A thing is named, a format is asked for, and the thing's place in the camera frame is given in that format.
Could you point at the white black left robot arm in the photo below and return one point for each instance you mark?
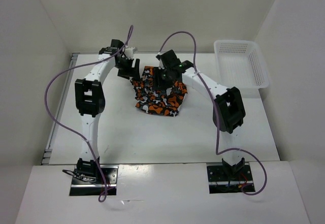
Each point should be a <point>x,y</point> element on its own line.
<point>90,100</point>

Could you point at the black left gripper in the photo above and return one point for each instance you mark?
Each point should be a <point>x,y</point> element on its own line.
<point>127,73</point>

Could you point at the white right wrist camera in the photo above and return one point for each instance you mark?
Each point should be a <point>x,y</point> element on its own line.
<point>158,57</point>

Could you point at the white perforated plastic basket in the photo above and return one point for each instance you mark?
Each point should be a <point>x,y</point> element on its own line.
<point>240,63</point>

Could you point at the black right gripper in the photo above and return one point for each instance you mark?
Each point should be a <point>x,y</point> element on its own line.
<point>158,82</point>

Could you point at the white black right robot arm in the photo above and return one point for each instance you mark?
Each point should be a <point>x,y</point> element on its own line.
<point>228,108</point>

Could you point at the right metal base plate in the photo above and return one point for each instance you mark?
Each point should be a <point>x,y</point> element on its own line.
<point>219,183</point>

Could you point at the metal base plate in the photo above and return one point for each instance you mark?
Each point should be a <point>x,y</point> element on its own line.
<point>219,183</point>
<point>82,185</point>

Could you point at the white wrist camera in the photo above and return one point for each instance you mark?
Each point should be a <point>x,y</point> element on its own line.
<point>158,57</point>
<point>130,52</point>

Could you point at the orange camouflage shorts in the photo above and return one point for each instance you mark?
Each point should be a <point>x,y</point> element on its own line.
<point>162,102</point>

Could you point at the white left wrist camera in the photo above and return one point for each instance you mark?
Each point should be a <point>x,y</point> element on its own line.
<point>130,52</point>

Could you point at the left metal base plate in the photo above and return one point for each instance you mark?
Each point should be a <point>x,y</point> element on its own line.
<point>82,185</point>

